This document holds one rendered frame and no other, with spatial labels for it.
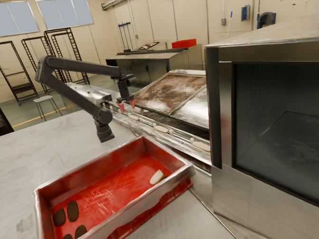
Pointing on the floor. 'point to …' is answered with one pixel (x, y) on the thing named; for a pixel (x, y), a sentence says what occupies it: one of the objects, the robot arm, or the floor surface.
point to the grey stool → (44, 100)
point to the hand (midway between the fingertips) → (128, 109)
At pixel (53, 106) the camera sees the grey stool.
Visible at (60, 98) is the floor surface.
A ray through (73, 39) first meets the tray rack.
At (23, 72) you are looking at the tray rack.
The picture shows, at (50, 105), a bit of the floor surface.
